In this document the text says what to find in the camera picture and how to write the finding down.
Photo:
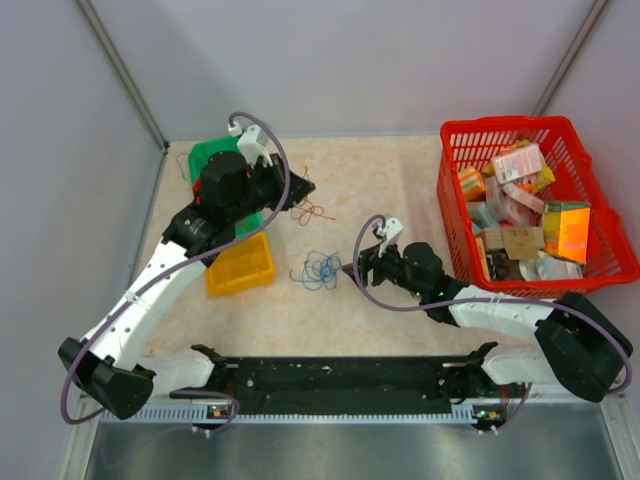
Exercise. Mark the white pink sponge pack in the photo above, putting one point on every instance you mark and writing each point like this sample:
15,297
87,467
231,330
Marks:
517,163

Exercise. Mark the near green storage bin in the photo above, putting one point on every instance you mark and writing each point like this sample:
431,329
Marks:
250,223

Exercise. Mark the light blue sponge pack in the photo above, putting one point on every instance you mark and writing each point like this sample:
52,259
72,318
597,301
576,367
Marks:
480,215

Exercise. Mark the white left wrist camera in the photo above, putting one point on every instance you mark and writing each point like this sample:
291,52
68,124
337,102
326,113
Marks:
252,144

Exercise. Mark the yellow storage bin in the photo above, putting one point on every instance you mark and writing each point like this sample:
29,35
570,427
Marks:
245,266

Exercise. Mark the yellow snack bag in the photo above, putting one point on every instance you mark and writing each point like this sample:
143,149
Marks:
542,179

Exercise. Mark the yellow green sponge box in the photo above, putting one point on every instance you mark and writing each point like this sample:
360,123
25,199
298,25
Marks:
565,226

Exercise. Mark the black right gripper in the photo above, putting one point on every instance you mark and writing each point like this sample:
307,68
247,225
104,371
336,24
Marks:
370,259

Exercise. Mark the brown cardboard sponge pack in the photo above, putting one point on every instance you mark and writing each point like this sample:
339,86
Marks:
519,243

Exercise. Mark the orange sponge box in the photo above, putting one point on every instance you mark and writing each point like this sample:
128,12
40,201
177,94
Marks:
472,184

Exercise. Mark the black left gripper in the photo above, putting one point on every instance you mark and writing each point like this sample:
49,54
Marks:
276,173

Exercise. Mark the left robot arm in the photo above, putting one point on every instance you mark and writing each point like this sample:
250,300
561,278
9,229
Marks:
107,363

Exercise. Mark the yellow Kamenoko sponge pack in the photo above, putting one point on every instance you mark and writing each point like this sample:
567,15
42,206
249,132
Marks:
481,252

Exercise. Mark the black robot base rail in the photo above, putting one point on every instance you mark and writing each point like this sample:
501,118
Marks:
352,385

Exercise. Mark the far green storage bin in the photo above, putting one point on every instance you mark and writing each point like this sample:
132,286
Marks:
201,152

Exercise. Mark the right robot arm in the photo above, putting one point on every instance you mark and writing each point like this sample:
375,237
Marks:
567,341

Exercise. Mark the green storage bin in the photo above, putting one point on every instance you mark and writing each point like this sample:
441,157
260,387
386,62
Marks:
250,223
201,152

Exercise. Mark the white Kamenoko sponge pack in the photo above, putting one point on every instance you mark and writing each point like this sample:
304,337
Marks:
523,197

